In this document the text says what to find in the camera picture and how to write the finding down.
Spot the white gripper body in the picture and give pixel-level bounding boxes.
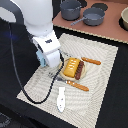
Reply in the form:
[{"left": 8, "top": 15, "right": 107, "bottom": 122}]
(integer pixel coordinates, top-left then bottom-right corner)
[{"left": 32, "top": 31, "right": 61, "bottom": 67}]

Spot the yellow toy bread loaf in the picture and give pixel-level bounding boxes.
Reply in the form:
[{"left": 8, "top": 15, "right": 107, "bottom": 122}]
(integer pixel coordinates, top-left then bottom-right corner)
[{"left": 63, "top": 58, "right": 80, "bottom": 77}]

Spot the brown toy sausage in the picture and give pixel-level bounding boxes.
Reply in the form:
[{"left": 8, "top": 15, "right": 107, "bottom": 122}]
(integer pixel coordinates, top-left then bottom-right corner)
[{"left": 75, "top": 61, "right": 84, "bottom": 80}]

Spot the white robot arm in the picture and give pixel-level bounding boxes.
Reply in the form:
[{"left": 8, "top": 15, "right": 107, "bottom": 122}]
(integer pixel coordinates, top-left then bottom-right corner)
[{"left": 0, "top": 0, "right": 60, "bottom": 67}]

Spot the beige round plate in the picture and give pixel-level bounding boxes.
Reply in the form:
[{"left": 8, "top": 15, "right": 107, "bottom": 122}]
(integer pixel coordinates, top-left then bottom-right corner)
[{"left": 60, "top": 57, "right": 86, "bottom": 81}]

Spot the dark grey pot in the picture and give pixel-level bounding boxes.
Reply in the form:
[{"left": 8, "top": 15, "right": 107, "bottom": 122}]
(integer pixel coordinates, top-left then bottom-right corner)
[{"left": 60, "top": 0, "right": 81, "bottom": 21}]

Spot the beige woven placemat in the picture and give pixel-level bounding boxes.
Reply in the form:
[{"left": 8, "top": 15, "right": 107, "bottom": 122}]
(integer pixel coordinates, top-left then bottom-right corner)
[{"left": 16, "top": 32, "right": 120, "bottom": 128}]

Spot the dark grey saucepan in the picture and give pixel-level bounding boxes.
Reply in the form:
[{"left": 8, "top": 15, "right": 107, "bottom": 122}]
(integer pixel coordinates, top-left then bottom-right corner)
[{"left": 72, "top": 7, "right": 105, "bottom": 26}]

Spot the beige bowl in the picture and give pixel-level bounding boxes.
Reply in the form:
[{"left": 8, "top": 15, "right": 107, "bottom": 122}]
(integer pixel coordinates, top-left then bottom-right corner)
[{"left": 121, "top": 7, "right": 128, "bottom": 30}]

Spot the wooden handled knife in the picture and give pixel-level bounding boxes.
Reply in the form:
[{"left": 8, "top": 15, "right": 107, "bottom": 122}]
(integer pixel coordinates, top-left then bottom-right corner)
[{"left": 63, "top": 50, "right": 102, "bottom": 66}]

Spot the black cable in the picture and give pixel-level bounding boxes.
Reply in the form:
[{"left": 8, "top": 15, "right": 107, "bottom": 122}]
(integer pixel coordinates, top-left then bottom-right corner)
[{"left": 8, "top": 19, "right": 64, "bottom": 105}]

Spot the wooden handled fork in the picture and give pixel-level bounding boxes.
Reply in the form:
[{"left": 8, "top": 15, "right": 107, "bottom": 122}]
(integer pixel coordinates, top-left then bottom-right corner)
[{"left": 49, "top": 73, "right": 91, "bottom": 93}]

